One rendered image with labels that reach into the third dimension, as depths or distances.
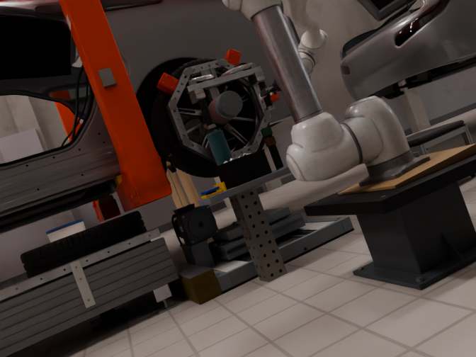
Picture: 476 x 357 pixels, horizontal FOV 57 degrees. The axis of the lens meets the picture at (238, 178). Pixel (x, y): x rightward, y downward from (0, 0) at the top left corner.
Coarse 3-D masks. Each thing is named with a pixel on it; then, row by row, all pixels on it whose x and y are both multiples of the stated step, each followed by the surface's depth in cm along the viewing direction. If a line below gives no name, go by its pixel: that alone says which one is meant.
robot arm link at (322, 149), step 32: (224, 0) 144; (256, 0) 139; (256, 32) 145; (288, 32) 143; (288, 64) 142; (288, 96) 144; (320, 128) 141; (288, 160) 146; (320, 160) 141; (352, 160) 143
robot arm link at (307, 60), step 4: (300, 52) 194; (304, 52) 194; (300, 56) 192; (304, 56) 192; (308, 56) 193; (304, 60) 187; (308, 60) 188; (312, 60) 194; (304, 64) 187; (308, 64) 187; (312, 64) 188; (308, 68) 187; (312, 68) 188; (308, 72) 188
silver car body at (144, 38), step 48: (48, 0) 268; (144, 0) 280; (192, 0) 289; (0, 48) 333; (48, 48) 351; (144, 48) 271; (192, 48) 282; (240, 48) 295; (48, 96) 414; (96, 144) 256; (0, 192) 234; (48, 192) 242; (96, 192) 424
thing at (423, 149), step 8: (432, 128) 272; (440, 128) 248; (448, 128) 249; (456, 128) 252; (464, 128) 254; (416, 136) 255; (424, 136) 241; (432, 136) 243; (440, 136) 246; (448, 136) 248; (464, 136) 256; (416, 144) 241; (424, 144) 240; (432, 144) 242; (424, 152) 239; (472, 176) 259
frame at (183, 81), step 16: (208, 64) 239; (224, 64) 242; (240, 80) 249; (176, 96) 230; (256, 96) 248; (176, 112) 229; (176, 128) 229; (256, 128) 249; (192, 144) 234; (256, 144) 243; (208, 160) 238
